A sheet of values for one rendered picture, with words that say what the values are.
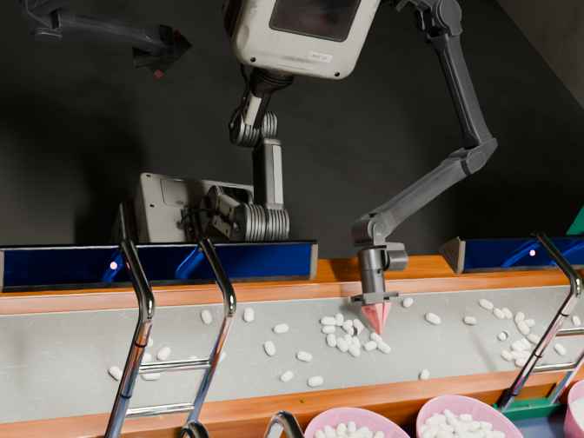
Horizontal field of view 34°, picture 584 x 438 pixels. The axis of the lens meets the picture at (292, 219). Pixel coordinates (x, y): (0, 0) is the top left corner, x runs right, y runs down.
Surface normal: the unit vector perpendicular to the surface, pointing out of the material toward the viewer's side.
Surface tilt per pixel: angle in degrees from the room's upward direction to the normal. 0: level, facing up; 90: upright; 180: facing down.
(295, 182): 0
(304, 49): 90
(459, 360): 0
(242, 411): 0
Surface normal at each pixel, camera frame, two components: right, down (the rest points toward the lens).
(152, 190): 0.30, -0.77
